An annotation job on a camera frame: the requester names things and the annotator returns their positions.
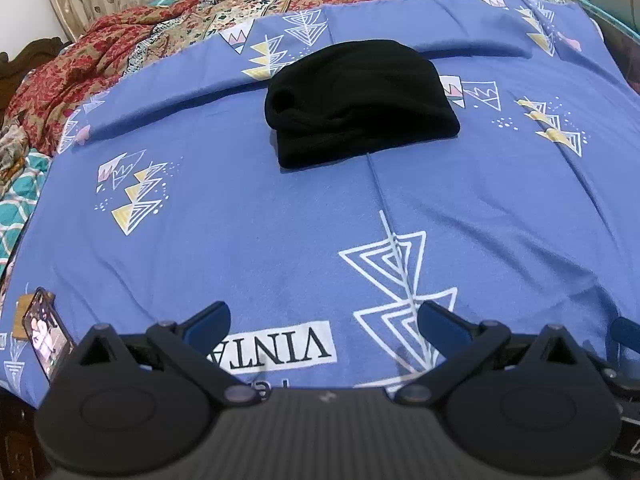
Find teal patterned cloth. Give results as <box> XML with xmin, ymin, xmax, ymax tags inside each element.
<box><xmin>1</xmin><ymin>120</ymin><xmax>51</xmax><ymax>274</ymax></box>

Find smartphone with lit screen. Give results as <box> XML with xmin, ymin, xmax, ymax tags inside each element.
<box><xmin>22</xmin><ymin>287</ymin><xmax>75</xmax><ymax>382</ymax></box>

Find blue patterned bedsheet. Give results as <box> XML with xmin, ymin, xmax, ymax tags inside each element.
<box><xmin>1</xmin><ymin>0</ymin><xmax>639</xmax><ymax>404</ymax></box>

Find dark wooden headboard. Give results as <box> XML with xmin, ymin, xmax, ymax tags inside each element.
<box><xmin>0</xmin><ymin>37</ymin><xmax>67</xmax><ymax>116</ymax></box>

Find red floral blanket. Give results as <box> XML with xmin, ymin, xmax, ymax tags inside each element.
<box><xmin>4</xmin><ymin>0</ymin><xmax>566</xmax><ymax>156</ymax></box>

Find black pants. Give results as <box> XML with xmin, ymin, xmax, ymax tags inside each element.
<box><xmin>265</xmin><ymin>39</ymin><xmax>460</xmax><ymax>170</ymax></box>

